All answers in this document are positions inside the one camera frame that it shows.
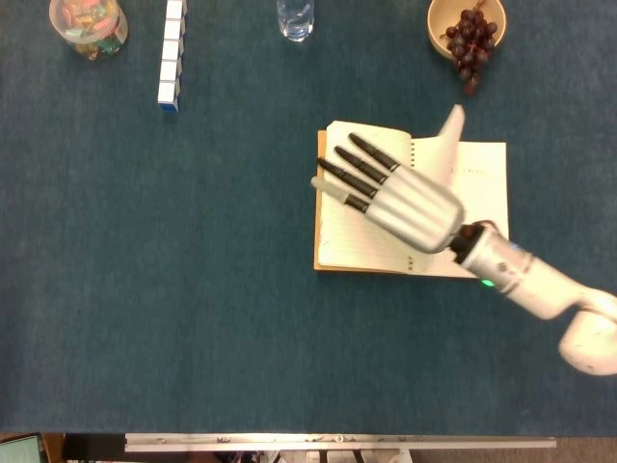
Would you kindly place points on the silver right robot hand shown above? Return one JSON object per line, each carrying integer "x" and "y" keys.
{"x": 414, "y": 207}

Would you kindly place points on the kraft spiral notebook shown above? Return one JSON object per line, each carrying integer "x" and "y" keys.
{"x": 347, "y": 241}

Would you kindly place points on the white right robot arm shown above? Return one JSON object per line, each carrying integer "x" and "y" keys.
{"x": 530, "y": 280}

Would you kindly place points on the purple grape bunch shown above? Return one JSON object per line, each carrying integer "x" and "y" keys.
{"x": 467, "y": 43}

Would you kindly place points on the beige bowl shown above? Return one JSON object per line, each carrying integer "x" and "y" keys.
{"x": 441, "y": 19}

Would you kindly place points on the clear water bottle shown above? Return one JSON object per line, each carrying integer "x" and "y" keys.
{"x": 295, "y": 19}

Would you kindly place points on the blue felt table mat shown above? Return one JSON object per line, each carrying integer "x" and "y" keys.
{"x": 193, "y": 241}

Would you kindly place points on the blue white snake puzzle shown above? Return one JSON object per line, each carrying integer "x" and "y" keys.
{"x": 169, "y": 72}

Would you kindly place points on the clear plastic candy jar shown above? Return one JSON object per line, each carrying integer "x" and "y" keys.
{"x": 89, "y": 26}

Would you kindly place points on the green screen device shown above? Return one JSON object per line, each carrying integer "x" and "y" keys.
{"x": 19, "y": 451}

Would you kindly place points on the aluminium rail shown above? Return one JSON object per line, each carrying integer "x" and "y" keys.
{"x": 337, "y": 441}

